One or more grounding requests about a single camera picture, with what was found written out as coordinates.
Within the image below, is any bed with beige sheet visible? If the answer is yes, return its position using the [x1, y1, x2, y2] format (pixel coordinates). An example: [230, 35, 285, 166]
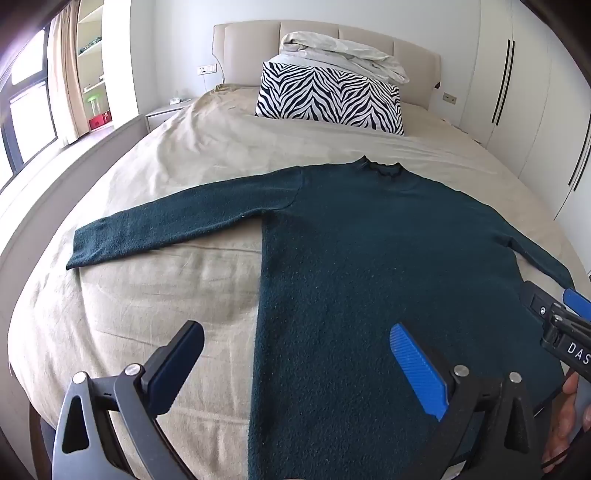
[7, 84, 588, 480]

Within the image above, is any person's right hand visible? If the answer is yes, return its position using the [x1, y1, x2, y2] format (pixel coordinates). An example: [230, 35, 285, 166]
[545, 371, 591, 474]

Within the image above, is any white nightstand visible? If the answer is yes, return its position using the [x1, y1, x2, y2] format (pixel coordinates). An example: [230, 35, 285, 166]
[145, 98, 197, 132]

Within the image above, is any black framed window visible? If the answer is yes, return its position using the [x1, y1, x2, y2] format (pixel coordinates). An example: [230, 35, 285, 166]
[0, 28, 59, 191]

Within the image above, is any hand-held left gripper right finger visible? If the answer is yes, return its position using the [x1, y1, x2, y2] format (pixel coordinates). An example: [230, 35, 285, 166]
[389, 323, 539, 480]

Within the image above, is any white wardrobe with black handles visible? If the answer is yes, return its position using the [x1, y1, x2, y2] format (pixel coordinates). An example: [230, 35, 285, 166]
[462, 0, 591, 222]

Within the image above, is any beige curtain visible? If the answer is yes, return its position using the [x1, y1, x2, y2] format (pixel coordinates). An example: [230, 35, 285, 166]
[46, 4, 85, 145]

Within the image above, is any zebra print pillow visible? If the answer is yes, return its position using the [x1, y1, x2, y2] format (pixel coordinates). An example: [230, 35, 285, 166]
[255, 61, 406, 136]

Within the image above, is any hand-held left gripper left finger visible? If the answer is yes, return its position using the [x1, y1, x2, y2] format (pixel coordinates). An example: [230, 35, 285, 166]
[52, 320, 205, 480]

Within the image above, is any white wall shelf unit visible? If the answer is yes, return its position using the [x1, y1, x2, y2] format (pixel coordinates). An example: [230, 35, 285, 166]
[76, 0, 139, 136]

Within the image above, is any dark green sweater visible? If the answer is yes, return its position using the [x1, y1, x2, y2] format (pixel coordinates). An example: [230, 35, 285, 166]
[66, 156, 575, 480]

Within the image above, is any beige padded headboard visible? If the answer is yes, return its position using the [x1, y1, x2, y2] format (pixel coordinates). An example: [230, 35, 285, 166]
[212, 20, 441, 112]

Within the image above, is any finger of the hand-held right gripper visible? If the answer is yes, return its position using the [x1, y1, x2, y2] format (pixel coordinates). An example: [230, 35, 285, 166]
[521, 280, 568, 329]
[561, 288, 591, 324]

